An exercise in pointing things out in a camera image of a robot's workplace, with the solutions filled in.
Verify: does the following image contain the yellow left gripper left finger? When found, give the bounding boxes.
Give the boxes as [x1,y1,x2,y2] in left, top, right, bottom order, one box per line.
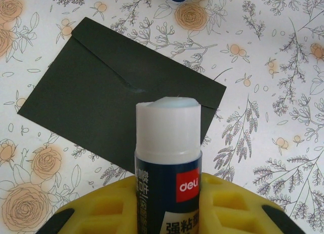
[37,175,139,234]

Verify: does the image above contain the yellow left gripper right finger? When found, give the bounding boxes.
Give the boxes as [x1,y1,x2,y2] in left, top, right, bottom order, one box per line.
[199,173,304,234]

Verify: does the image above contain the white blue glue stick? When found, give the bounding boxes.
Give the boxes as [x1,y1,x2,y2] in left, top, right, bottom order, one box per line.
[134,96,204,234]

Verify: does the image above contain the black paper envelope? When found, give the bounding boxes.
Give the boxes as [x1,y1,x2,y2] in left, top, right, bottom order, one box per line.
[18,17,227,174]

